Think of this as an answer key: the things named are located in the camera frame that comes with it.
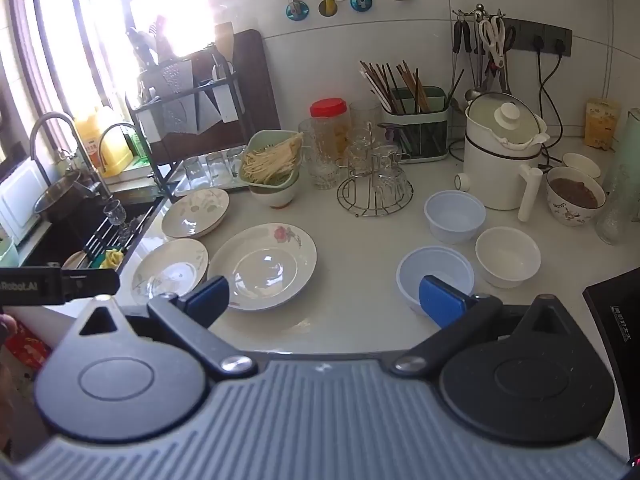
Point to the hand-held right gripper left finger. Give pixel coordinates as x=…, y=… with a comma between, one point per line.
x=210, y=294

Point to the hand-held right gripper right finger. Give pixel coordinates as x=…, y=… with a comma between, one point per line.
x=440, y=302

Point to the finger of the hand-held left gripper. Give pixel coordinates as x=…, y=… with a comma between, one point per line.
x=92, y=281

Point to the bluish white plastic bowl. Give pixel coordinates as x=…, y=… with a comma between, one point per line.
x=455, y=215
x=430, y=270

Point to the gold rim white plate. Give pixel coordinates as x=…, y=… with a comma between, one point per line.
x=170, y=270

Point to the large pink flower plate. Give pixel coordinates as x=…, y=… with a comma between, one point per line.
x=265, y=260

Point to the green leaf print plate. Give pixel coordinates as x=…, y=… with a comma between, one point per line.
x=195, y=215

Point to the white ceramic bowl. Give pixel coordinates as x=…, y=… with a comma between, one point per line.
x=507, y=255

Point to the person's left hand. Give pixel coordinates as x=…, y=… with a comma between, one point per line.
x=5, y=327

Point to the yellow cloth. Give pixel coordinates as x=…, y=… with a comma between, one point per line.
x=113, y=257

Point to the black sink drying rack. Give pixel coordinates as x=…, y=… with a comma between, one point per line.
x=107, y=237

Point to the black sink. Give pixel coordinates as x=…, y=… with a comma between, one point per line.
x=60, y=240

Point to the red printed packaging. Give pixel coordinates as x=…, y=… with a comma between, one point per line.
x=25, y=350

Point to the small glass goblet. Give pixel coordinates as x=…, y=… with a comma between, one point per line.
x=115, y=210

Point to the steel pot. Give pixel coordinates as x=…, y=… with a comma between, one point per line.
x=62, y=197

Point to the white drip tray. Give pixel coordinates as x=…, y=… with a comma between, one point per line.
x=220, y=187

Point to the deep white bowl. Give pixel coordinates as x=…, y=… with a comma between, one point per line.
x=275, y=195

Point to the clear glass cup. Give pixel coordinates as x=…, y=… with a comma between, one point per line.
x=392, y=187
x=359, y=152
x=365, y=115
x=386, y=160

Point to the upturned drinking glass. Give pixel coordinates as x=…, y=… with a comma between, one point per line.
x=216, y=166
x=235, y=162
x=195, y=170

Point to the green plastic colander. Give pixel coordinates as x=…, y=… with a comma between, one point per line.
x=250, y=175

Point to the white electric kettle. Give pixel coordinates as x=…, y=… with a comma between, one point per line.
x=492, y=180

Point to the yellow detergent bottle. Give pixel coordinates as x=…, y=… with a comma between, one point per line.
x=92, y=135

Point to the pale yellow noodles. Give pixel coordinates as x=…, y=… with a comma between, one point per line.
x=272, y=157

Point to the small gooseneck faucet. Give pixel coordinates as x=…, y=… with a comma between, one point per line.
x=122, y=126

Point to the steel gooseneck faucet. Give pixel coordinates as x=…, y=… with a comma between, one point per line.
x=65, y=120

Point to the white rack caddy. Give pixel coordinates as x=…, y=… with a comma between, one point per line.
x=229, y=102
x=150, y=125

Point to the green white chopstick holder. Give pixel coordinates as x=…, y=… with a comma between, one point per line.
x=420, y=135

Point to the floral bowl with brown food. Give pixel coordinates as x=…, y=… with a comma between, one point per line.
x=575, y=200

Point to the purple plastic utensil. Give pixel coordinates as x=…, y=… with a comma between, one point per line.
x=394, y=136

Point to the tall patterned drinking glass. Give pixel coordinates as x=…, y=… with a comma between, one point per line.
x=320, y=160

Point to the black induction cooktop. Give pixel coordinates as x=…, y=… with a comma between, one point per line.
x=617, y=320

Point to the glass kettle lid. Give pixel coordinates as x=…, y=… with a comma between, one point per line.
x=510, y=117

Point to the small white bowl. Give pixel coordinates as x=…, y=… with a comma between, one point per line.
x=582, y=164

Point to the black dish rack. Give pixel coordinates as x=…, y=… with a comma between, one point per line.
x=180, y=92

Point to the grey cloth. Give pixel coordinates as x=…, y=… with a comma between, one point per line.
x=185, y=85

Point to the light green pitcher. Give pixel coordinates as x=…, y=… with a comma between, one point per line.
x=620, y=185

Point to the brown wooden cutting board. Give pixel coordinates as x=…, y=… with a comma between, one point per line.
x=255, y=80

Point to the red lid plastic jar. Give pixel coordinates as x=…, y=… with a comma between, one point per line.
x=328, y=110

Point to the bundle of chopsticks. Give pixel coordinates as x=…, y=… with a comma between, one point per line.
x=395, y=85

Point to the yellow box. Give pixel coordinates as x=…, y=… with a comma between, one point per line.
x=601, y=122

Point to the window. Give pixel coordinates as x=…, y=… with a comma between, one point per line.
x=100, y=35

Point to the metal utensil hook rack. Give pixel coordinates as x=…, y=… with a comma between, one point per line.
x=479, y=12

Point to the teal pipe flange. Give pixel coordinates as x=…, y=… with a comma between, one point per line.
x=361, y=2
x=297, y=11

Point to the black wall socket strip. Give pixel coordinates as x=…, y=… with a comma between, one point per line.
x=525, y=35

